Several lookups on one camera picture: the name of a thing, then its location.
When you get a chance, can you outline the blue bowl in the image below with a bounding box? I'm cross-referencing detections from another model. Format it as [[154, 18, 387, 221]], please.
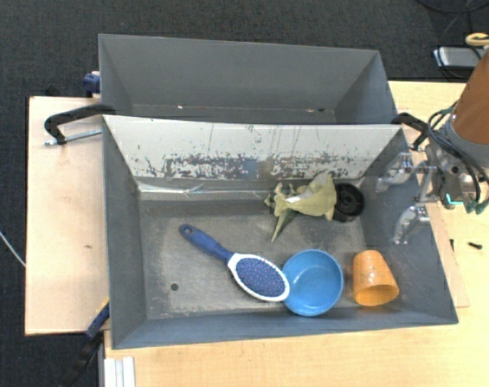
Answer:
[[281, 248, 345, 318]]

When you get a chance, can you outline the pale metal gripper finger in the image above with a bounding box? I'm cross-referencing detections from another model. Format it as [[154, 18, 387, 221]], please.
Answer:
[[391, 204, 431, 246], [375, 152, 437, 194]]

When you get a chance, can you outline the grey metal bin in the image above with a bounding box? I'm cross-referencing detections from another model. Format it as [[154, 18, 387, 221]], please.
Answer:
[[97, 33, 459, 351]]

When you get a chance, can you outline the blue and white hairbrush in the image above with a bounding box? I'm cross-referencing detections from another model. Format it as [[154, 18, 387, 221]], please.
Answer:
[[178, 223, 291, 303]]

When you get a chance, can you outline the black round spool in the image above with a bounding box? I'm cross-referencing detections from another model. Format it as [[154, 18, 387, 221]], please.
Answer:
[[331, 182, 366, 223]]

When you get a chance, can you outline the orange cup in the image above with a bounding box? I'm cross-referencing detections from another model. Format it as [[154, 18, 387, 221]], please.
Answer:
[[351, 249, 400, 307]]

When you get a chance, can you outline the yellow-green cloth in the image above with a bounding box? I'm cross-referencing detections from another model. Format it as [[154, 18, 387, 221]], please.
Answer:
[[263, 171, 338, 243]]

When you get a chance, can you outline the pale wood board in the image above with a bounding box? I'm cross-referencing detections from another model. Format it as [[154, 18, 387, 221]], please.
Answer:
[[24, 95, 110, 336]]

